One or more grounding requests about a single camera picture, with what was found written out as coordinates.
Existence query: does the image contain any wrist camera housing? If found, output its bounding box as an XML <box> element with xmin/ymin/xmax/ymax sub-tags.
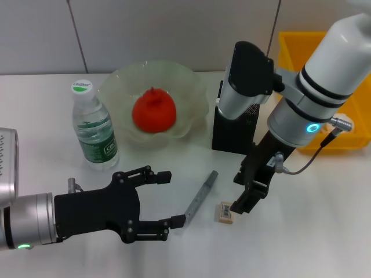
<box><xmin>217</xmin><ymin>41</ymin><xmax>285</xmax><ymax>120</ymax></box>
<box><xmin>0</xmin><ymin>127</ymin><xmax>20</xmax><ymax>208</ymax></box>

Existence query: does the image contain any black mesh pen holder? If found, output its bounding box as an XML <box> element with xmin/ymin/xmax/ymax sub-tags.
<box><xmin>211</xmin><ymin>80</ymin><xmax>261</xmax><ymax>156</ymax></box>

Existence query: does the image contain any green glass fruit plate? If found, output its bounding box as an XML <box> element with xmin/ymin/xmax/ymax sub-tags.
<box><xmin>97</xmin><ymin>60</ymin><xmax>210</xmax><ymax>144</ymax></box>

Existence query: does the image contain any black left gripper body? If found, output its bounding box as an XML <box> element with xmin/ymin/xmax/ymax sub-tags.
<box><xmin>54</xmin><ymin>171</ymin><xmax>142</xmax><ymax>244</ymax></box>

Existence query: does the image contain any right wrist cable with connector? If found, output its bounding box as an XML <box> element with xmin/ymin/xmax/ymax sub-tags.
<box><xmin>274</xmin><ymin>115</ymin><xmax>356</xmax><ymax>176</ymax></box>

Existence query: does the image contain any yellow plastic bin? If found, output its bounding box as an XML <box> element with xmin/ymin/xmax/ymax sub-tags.
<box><xmin>278</xmin><ymin>31</ymin><xmax>371</xmax><ymax>157</ymax></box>

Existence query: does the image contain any grey marker pen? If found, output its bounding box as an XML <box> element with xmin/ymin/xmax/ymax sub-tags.
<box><xmin>183</xmin><ymin>170</ymin><xmax>219</xmax><ymax>225</ymax></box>

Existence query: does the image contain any left wrist silver cable connector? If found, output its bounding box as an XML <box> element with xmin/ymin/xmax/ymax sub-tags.
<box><xmin>67</xmin><ymin>177</ymin><xmax>85</xmax><ymax>193</ymax></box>

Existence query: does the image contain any right wrist camera housing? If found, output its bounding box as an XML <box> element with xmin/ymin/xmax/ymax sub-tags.
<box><xmin>217</xmin><ymin>41</ymin><xmax>285</xmax><ymax>120</ymax></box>

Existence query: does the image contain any beige eraser with barcode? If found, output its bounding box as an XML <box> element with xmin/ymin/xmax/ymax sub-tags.
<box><xmin>214</xmin><ymin>202</ymin><xmax>235</xmax><ymax>224</ymax></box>

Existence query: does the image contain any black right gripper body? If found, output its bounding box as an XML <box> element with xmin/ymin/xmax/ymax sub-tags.
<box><xmin>239</xmin><ymin>131</ymin><xmax>295</xmax><ymax>189</ymax></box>

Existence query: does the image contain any clear water bottle green label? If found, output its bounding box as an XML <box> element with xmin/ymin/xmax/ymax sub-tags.
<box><xmin>71</xmin><ymin>79</ymin><xmax>120</xmax><ymax>171</ymax></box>

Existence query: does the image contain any left wrist camera housing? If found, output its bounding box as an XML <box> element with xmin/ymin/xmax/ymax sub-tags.
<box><xmin>0</xmin><ymin>127</ymin><xmax>20</xmax><ymax>208</ymax></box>

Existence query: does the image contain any orange toy fruit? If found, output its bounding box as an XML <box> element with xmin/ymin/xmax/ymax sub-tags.
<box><xmin>132</xmin><ymin>86</ymin><xmax>177</xmax><ymax>133</ymax></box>

